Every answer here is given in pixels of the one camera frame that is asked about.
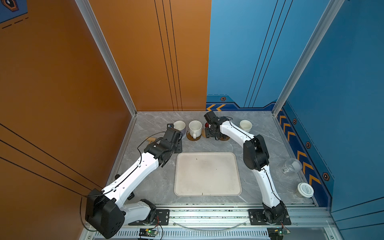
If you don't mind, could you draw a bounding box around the white ribbed mug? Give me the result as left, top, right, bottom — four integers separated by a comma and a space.
189, 120, 203, 138

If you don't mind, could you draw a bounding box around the lavender mug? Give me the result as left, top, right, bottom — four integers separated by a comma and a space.
174, 121, 187, 139

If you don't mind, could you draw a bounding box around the cream white mug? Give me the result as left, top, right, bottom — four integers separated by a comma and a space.
240, 120, 253, 133

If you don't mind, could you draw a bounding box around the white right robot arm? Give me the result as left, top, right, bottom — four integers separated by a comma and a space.
204, 112, 292, 225

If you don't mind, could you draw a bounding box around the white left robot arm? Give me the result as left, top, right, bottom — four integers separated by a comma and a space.
85, 124, 183, 239

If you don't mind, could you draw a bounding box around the glossy dark brown coaster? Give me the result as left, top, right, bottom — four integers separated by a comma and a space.
187, 133, 202, 142

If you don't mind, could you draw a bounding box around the beige serving tray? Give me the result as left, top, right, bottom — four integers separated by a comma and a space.
174, 152, 242, 197

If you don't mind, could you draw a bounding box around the black stapler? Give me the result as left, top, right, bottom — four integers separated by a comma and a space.
115, 174, 135, 201

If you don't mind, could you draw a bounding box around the clear glass cup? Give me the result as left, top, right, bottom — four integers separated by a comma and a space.
281, 158, 303, 176

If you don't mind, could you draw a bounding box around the green circuit board left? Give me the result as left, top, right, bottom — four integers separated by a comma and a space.
138, 229, 159, 240

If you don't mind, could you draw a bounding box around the white lidded jar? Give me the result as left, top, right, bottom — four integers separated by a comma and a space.
296, 183, 314, 199

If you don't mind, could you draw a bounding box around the circuit board right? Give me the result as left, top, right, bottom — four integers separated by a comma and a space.
267, 228, 291, 240

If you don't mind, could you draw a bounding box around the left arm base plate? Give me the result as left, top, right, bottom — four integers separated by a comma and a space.
129, 209, 170, 226

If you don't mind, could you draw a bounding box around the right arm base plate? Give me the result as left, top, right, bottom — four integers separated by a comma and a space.
248, 209, 292, 226

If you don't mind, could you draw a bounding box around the aluminium front rail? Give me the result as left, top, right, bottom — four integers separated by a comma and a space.
78, 206, 344, 240

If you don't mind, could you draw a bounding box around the aluminium corner post left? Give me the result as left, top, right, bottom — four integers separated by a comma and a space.
75, 0, 137, 117

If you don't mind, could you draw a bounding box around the aluminium corner post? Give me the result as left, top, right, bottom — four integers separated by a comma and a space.
272, 0, 345, 117
75, 0, 137, 117

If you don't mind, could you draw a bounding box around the aluminium corner post right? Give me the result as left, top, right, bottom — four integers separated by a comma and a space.
272, 0, 345, 117

